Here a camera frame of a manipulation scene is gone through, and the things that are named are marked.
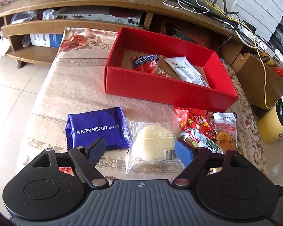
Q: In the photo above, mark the blue wafer biscuit pack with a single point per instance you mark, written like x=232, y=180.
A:
x=82, y=129

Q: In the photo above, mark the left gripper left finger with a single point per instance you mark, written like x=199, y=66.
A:
x=85, y=160

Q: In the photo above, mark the yellow bucket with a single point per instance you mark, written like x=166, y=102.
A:
x=270, y=125

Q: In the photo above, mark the silver snack pouch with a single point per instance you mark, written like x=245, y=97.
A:
x=185, y=71

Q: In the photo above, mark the blue white box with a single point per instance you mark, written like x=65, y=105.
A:
x=46, y=40

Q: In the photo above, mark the round rice cracker pack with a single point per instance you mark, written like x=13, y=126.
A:
x=152, y=149

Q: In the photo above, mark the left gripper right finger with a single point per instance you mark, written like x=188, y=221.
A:
x=194, y=161

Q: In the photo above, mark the black wifi router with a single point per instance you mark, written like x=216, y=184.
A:
x=202, y=4

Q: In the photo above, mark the white Kaprons wafer pack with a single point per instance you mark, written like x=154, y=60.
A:
x=197, y=139

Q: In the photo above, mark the brown cardboard box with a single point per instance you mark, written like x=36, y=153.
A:
x=262, y=86

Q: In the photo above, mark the orange meat floss cake pack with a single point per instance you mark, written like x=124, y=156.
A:
x=226, y=130

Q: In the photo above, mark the silver media player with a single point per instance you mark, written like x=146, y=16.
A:
x=96, y=13

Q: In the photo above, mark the wooden TV stand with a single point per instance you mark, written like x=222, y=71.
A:
x=155, y=13

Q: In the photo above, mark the red cardboard box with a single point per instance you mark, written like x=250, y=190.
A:
x=163, y=85

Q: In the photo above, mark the blue orange spicy snack bag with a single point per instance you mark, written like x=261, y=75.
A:
x=146, y=63

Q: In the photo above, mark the red Trolli candy bag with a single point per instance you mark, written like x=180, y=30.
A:
x=189, y=118

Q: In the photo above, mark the white power strip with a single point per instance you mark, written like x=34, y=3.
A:
x=256, y=42

